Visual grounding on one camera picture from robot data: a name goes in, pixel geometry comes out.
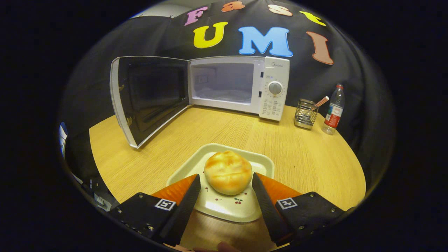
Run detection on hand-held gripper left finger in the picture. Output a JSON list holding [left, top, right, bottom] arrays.
[[108, 174, 202, 247]]

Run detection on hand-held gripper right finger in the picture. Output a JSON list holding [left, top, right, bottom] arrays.
[[252, 172, 348, 247]]

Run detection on golden bread bun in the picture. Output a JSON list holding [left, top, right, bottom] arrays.
[[204, 150, 252, 196]]

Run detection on white microwave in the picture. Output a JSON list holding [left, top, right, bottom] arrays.
[[110, 55, 291, 149]]

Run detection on white cherry print tray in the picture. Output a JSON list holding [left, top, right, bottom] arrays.
[[166, 143, 275, 223]]

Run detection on clear plastic water bottle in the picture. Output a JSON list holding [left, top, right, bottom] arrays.
[[322, 83, 345, 135]]

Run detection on red white striped straw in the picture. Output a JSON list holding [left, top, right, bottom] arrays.
[[311, 96, 330, 110]]

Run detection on metal wire utensil holder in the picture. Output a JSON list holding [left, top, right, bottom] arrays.
[[294, 99, 319, 130]]

